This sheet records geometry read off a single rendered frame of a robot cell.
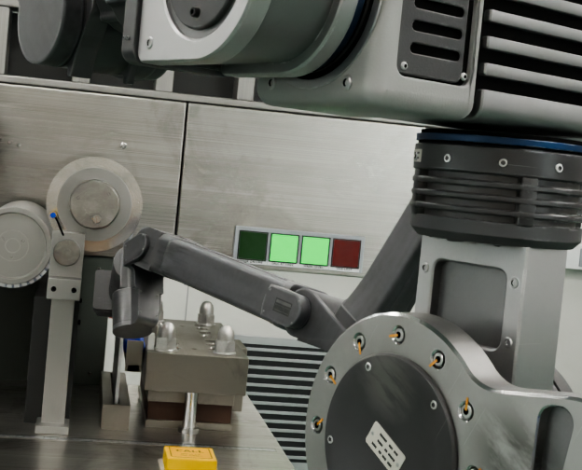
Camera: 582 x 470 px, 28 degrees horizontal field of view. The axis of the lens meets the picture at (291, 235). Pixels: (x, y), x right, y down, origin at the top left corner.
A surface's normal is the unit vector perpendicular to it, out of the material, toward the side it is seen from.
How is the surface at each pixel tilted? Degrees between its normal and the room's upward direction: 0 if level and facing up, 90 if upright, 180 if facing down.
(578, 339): 90
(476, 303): 90
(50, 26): 90
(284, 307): 79
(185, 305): 90
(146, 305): 67
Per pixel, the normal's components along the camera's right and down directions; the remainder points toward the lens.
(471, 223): -0.41, 0.01
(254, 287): -0.73, -0.29
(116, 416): 0.17, 0.07
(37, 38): -0.79, -0.04
